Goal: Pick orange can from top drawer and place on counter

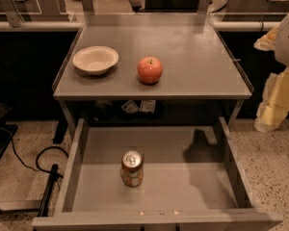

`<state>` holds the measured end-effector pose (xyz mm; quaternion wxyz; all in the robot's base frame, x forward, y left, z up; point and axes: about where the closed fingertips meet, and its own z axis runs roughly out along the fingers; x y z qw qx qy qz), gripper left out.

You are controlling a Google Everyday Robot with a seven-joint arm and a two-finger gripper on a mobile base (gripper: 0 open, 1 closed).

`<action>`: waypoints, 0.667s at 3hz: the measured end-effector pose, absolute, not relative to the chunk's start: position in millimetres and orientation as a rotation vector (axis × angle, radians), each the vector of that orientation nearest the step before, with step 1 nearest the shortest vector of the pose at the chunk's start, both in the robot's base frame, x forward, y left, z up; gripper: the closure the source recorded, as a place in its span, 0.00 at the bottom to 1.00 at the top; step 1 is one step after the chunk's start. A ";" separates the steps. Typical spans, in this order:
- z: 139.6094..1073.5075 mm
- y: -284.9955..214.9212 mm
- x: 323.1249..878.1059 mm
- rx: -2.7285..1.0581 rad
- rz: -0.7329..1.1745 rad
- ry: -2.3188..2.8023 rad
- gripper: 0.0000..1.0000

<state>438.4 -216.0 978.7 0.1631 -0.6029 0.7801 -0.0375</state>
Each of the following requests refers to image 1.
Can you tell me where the white label card right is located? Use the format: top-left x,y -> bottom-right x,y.
140,100 -> 156,113

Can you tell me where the white label card left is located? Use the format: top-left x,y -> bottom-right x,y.
121,100 -> 139,115

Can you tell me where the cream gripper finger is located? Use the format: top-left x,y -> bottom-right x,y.
254,66 -> 289,133
253,27 -> 278,51

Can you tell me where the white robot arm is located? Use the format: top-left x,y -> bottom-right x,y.
254,13 -> 289,133

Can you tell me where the red apple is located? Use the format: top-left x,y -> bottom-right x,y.
137,57 -> 163,85

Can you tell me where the white bowl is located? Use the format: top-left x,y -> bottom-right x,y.
72,46 -> 118,75

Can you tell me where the white rail pipe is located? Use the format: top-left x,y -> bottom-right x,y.
0,21 -> 279,32

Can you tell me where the grey counter cabinet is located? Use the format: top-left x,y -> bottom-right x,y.
54,13 -> 252,132

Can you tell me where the open grey top drawer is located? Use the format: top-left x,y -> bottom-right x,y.
33,118 -> 282,231

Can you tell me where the black cable on floor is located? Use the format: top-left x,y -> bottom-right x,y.
3,127 -> 69,178

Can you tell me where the orange soda can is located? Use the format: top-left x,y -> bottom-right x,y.
120,151 -> 144,188

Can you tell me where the white label card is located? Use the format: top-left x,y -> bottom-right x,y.
121,100 -> 139,115
140,100 -> 156,113

